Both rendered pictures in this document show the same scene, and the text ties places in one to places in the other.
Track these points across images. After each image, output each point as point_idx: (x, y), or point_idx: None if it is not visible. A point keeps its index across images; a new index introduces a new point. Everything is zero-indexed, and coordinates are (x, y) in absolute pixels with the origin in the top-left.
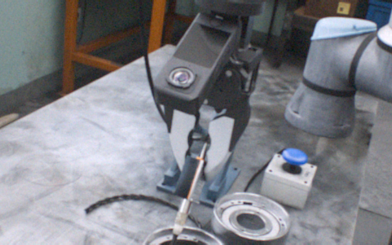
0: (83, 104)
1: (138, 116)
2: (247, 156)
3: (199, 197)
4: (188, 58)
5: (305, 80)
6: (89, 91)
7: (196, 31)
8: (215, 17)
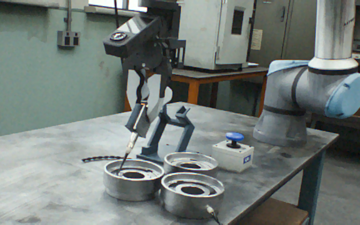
0: (104, 122)
1: None
2: (211, 149)
3: (145, 134)
4: (125, 29)
5: (264, 105)
6: (111, 117)
7: (134, 19)
8: (147, 13)
